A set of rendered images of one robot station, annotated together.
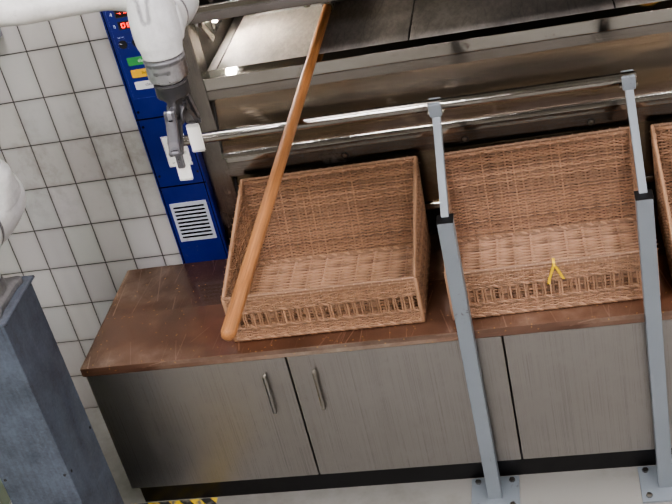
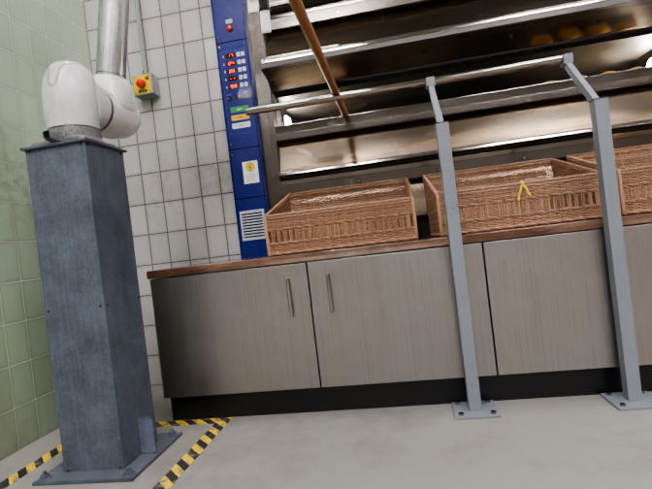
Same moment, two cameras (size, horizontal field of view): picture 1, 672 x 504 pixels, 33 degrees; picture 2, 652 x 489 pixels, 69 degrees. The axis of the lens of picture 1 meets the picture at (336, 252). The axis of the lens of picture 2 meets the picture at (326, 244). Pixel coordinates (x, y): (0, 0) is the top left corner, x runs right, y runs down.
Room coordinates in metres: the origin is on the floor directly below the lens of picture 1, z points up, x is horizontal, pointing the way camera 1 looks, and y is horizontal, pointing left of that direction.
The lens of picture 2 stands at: (0.89, 0.27, 0.61)
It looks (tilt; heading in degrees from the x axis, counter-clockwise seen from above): 0 degrees down; 355
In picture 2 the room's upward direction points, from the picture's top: 7 degrees counter-clockwise
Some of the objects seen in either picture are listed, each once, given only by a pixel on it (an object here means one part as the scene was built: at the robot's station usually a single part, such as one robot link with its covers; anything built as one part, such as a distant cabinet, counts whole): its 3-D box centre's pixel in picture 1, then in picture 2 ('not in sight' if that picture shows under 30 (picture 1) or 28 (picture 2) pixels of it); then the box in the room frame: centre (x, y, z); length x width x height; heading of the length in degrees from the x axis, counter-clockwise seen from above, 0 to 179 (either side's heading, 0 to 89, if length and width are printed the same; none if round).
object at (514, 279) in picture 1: (543, 220); (502, 192); (2.66, -0.58, 0.72); 0.56 x 0.49 x 0.28; 77
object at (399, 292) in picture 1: (327, 246); (343, 212); (2.80, 0.02, 0.72); 0.56 x 0.49 x 0.28; 76
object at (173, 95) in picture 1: (175, 98); not in sight; (2.33, 0.26, 1.46); 0.08 x 0.07 x 0.09; 167
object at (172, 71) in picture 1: (166, 67); not in sight; (2.33, 0.26, 1.53); 0.09 x 0.09 x 0.06
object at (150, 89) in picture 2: not in sight; (146, 86); (3.24, 0.85, 1.46); 0.10 x 0.07 x 0.10; 76
